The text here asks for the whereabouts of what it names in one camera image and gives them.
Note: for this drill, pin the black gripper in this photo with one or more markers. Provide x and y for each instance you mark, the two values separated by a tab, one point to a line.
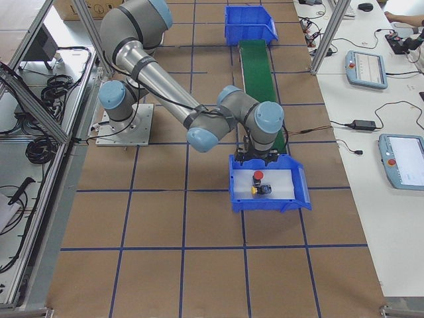
259	155

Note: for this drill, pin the red push button switch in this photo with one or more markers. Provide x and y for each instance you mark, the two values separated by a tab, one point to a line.
257	178

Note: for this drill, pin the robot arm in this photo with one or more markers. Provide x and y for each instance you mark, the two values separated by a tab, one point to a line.
130	32

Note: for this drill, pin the person hand at desk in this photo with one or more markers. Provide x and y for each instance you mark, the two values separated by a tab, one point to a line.
391	17

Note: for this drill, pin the white foam pad in right bin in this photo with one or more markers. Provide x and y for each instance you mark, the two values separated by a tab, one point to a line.
280	182

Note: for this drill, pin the blue bin on right side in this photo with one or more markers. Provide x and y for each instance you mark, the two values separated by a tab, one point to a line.
284	162

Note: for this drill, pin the blue bin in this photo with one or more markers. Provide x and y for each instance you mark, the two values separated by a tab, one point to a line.
284	162
248	22

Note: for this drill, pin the green conveyor belt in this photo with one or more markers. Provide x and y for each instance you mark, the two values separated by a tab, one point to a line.
258	73

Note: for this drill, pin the black power brick on desk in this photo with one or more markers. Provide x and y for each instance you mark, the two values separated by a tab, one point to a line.
363	125

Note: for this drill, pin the blue bin on left side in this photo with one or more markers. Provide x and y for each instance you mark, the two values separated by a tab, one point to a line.
248	22

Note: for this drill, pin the teach pendant with red button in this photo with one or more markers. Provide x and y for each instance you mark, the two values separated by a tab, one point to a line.
365	69

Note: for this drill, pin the black computer mouse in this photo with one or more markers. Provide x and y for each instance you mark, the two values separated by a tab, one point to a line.
366	7

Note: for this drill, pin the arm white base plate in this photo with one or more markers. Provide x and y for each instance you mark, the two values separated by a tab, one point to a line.
134	131

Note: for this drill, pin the aluminium frame post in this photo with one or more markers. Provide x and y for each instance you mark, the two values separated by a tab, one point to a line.
330	31

